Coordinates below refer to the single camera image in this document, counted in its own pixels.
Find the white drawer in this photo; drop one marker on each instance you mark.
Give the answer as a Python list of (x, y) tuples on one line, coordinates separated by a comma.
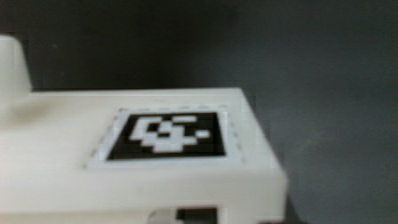
[(131, 157)]

